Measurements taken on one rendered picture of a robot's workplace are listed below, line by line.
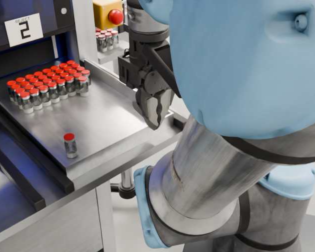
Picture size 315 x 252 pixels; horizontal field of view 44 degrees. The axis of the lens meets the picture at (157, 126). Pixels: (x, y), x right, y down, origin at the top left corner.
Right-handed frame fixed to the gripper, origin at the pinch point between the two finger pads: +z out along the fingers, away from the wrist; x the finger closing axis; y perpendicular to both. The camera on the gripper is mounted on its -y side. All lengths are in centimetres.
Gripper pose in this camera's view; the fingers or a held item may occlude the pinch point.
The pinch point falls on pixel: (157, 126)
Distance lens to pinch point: 78.9
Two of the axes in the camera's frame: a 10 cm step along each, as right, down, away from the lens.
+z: 0.0, 8.1, 5.9
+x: -7.4, 3.9, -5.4
